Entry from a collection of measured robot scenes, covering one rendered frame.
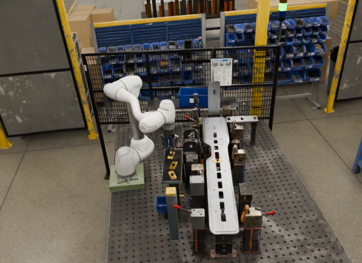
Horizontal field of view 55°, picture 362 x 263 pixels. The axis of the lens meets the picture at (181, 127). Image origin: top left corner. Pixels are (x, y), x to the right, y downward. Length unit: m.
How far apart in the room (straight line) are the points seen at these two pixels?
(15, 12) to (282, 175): 3.36
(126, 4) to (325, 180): 6.66
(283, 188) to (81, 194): 2.28
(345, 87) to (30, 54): 4.28
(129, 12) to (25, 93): 4.97
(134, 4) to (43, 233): 6.59
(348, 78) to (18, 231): 4.63
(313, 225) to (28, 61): 3.64
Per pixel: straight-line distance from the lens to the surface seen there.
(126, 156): 2.86
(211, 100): 3.27
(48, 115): 4.98
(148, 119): 2.19
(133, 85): 2.75
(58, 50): 4.53
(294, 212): 2.83
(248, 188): 2.47
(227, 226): 2.27
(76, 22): 6.79
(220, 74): 3.46
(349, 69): 5.42
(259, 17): 3.36
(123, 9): 9.25
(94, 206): 3.97
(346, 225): 3.85
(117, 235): 2.68
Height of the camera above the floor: 2.71
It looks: 33 degrees down
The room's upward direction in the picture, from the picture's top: 4 degrees counter-clockwise
